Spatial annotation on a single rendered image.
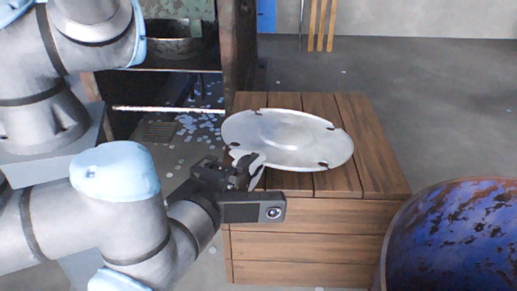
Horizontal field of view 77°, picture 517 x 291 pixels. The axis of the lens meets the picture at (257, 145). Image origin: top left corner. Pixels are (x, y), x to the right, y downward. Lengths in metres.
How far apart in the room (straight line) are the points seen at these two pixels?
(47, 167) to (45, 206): 0.33
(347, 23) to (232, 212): 2.19
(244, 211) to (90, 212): 0.23
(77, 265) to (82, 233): 0.54
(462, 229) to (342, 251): 0.27
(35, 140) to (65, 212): 0.33
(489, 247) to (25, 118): 0.80
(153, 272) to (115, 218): 0.08
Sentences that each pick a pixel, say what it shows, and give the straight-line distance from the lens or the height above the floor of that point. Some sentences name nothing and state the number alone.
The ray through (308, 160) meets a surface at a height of 0.39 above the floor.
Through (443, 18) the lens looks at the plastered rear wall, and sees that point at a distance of 2.75.
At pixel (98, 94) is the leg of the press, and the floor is 0.26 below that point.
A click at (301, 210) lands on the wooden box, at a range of 0.68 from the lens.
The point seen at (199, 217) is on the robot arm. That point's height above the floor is 0.47.
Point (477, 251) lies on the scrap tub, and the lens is 0.70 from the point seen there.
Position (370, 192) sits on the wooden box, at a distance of 0.67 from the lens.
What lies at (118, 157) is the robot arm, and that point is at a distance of 0.33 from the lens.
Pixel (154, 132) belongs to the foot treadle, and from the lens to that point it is 1.17.
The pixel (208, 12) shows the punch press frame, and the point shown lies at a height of 0.52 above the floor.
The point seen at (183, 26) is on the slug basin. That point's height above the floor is 0.35.
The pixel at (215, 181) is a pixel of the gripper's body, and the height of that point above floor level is 0.45.
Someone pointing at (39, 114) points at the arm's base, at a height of 0.52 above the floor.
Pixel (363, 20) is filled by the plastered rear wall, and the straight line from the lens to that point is 2.58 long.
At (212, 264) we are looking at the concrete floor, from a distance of 0.96.
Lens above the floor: 0.80
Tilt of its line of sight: 37 degrees down
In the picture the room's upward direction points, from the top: straight up
